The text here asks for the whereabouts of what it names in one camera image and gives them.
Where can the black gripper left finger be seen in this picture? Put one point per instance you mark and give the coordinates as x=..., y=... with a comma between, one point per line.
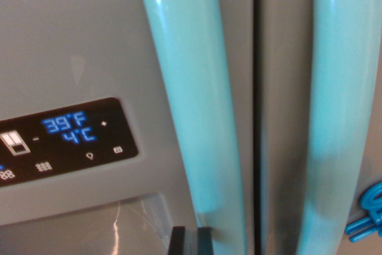
x=177, y=241

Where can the grey fridge door with display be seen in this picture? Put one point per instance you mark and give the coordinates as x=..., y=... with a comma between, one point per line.
x=74, y=43

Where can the black control panel blue digits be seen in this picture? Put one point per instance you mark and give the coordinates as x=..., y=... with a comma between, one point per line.
x=68, y=153

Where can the blue round letter magnet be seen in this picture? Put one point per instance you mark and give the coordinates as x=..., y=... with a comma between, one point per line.
x=366, y=199

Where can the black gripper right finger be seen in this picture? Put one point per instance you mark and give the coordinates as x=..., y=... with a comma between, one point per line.
x=205, y=241

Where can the blue barred letter magnet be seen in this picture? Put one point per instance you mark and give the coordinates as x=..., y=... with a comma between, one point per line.
x=361, y=225

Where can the plain grey fridge door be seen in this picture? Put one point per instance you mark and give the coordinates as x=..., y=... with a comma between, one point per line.
x=283, y=87

